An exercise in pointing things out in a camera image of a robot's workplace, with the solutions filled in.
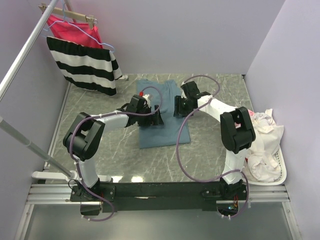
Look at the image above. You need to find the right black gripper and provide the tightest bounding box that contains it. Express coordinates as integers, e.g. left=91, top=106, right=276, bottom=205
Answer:
left=173, top=95, right=194, bottom=118

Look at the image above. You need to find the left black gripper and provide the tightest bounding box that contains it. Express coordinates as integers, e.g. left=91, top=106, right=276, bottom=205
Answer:
left=136, top=105, right=164, bottom=127

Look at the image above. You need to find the blue t shirt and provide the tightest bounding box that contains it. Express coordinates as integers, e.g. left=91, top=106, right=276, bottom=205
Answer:
left=136, top=79, right=191, bottom=149

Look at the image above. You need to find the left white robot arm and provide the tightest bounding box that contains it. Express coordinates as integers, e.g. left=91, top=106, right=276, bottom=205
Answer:
left=63, top=94, right=164, bottom=201

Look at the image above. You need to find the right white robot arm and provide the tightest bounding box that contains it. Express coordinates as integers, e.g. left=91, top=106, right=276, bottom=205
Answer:
left=173, top=81, right=256, bottom=200

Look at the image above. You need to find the black white striped garment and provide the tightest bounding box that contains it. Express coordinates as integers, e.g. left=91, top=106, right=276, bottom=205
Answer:
left=46, top=37, right=123, bottom=96

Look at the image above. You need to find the black base beam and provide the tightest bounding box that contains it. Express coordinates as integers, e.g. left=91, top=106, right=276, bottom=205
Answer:
left=70, top=181, right=247, bottom=216

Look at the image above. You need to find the red pink garment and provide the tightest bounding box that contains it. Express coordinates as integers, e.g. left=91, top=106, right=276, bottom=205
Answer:
left=46, top=13, right=104, bottom=50

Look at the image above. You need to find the white t shirt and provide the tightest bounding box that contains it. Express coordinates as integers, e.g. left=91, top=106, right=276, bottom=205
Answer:
left=243, top=108, right=285, bottom=183

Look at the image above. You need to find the wooden clip hanger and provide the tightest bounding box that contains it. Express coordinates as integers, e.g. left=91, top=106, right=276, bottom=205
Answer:
left=51, top=7, right=98, bottom=29

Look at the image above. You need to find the metal clothes rack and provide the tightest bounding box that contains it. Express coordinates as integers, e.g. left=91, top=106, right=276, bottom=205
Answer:
left=0, top=0, right=78, bottom=181

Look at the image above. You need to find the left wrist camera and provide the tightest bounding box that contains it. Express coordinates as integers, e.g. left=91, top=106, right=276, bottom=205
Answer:
left=139, top=91, right=153, bottom=105

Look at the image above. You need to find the blue wire hanger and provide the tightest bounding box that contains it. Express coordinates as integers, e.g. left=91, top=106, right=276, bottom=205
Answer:
left=42, top=1, right=116, bottom=53

